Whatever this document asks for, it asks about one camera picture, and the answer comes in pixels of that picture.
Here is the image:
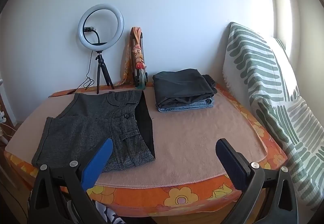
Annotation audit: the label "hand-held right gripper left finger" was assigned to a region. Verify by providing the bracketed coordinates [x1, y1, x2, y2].
[27, 138, 113, 224]

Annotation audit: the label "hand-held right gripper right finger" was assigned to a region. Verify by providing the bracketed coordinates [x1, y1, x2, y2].
[215, 138, 297, 224]

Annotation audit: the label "green striped white blanket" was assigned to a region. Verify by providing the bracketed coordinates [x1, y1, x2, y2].
[222, 22, 324, 212]

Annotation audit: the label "pink felt mat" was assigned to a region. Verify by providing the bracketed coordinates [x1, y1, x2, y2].
[5, 86, 268, 186]

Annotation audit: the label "white ring light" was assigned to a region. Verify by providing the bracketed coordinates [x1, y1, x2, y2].
[78, 3, 125, 52]

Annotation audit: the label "folded black ribbed cloth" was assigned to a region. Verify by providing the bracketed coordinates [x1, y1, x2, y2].
[204, 74, 217, 87]

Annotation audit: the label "grey tweed pants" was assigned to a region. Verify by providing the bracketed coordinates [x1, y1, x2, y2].
[32, 89, 156, 173]

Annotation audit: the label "folded dark grey pants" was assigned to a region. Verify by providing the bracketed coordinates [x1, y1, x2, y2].
[152, 68, 218, 108]

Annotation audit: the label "small decorated figurine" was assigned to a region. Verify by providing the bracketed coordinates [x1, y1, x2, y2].
[136, 62, 148, 89]

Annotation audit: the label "black tripod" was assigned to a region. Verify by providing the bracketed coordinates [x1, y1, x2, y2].
[96, 50, 114, 95]

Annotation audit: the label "orange floral tablecloth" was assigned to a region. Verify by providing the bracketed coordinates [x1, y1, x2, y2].
[4, 82, 288, 215]

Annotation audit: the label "black cable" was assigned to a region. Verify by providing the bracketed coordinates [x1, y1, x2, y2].
[49, 51, 95, 98]

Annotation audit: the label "folded blue jeans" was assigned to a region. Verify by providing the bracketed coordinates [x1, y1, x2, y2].
[158, 98, 215, 113]

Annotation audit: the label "orange patterned scarf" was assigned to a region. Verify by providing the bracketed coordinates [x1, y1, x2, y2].
[113, 27, 148, 87]

